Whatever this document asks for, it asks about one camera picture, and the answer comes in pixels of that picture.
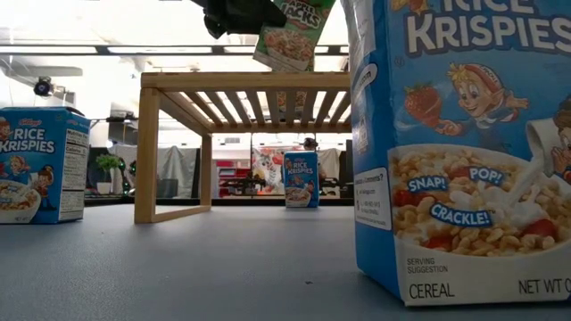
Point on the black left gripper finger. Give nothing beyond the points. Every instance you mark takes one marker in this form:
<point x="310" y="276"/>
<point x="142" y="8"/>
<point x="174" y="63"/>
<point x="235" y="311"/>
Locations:
<point x="274" y="15"/>

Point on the blue Rice Krispies cereal box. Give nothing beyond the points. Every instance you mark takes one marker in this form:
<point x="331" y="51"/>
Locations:
<point x="468" y="156"/>
<point x="35" y="165"/>
<point x="301" y="178"/>

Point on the wooden slatted shelf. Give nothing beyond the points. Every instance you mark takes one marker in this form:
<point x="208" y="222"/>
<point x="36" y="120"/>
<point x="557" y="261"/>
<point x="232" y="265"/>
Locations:
<point x="241" y="81"/>

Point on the person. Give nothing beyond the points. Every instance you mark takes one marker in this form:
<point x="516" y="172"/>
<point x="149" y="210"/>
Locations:
<point x="310" y="143"/>

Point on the cat print poster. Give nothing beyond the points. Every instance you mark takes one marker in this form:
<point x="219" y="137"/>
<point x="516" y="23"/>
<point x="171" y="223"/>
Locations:
<point x="267" y="165"/>

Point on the grey cloth cover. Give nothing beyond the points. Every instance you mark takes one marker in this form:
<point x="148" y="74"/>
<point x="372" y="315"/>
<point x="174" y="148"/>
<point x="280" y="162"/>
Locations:
<point x="178" y="162"/>

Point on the white cloth cover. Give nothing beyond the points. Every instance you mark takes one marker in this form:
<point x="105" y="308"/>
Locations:
<point x="330" y="162"/>

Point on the red storage bins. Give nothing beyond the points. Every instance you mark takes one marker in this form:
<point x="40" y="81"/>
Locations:
<point x="232" y="173"/>

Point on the dark panel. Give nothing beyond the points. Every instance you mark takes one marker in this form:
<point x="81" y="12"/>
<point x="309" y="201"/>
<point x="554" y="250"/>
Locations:
<point x="347" y="167"/>

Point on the potted green plant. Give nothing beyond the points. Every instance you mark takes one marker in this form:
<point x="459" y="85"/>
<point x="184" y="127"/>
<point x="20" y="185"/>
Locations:
<point x="107" y="171"/>

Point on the black round camera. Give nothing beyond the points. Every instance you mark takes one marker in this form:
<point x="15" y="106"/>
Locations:
<point x="43" y="87"/>

